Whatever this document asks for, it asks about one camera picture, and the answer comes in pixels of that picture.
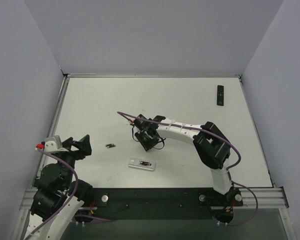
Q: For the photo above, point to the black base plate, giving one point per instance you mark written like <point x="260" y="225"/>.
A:
<point x="157" y="204"/>

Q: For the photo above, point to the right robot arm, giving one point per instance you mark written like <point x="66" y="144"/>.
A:
<point x="208" y="141"/>

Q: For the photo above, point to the orange black AAA battery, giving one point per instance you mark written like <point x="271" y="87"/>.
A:
<point x="110" y="145"/>

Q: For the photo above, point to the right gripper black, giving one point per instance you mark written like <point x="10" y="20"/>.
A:
<point x="145" y="135"/>

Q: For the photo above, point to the black remote control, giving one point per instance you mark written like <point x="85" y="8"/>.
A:
<point x="220" y="95"/>

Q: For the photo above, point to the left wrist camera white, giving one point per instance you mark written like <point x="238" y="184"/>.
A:
<point x="51" y="145"/>

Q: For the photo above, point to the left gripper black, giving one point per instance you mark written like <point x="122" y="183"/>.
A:
<point x="73" y="146"/>

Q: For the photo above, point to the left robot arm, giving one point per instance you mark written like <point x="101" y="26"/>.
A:
<point x="59" y="191"/>

